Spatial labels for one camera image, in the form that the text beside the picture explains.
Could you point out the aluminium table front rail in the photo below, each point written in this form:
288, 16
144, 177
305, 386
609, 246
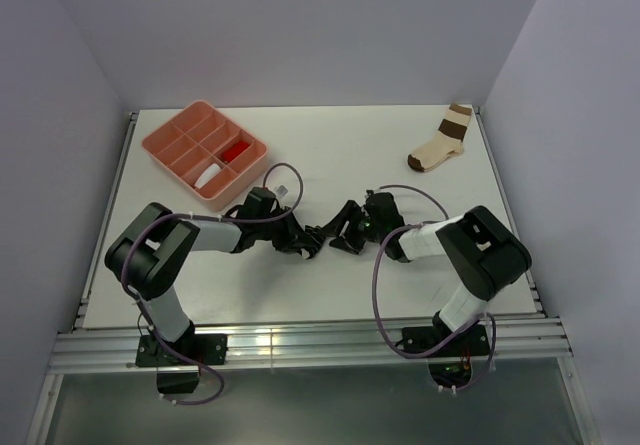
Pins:
298, 345

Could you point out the white sock with black stripes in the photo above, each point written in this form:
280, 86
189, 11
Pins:
208, 174

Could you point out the beige reindeer sock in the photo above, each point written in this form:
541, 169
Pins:
233, 151

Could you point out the black white striped ankle sock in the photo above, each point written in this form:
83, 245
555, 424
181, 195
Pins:
317, 238

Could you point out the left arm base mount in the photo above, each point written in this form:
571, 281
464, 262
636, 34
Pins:
179, 367

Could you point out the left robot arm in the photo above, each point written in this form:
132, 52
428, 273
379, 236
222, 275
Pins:
149, 254

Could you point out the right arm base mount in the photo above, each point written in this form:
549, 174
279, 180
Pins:
459, 363

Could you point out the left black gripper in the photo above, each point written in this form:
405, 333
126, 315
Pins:
292, 235

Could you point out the cream brown striped sock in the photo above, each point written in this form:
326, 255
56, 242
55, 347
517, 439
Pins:
446, 143

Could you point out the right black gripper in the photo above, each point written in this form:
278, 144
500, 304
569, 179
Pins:
352, 212

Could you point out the pink compartment organizer tray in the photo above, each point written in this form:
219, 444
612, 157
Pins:
193, 139

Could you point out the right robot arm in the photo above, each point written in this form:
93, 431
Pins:
486, 255

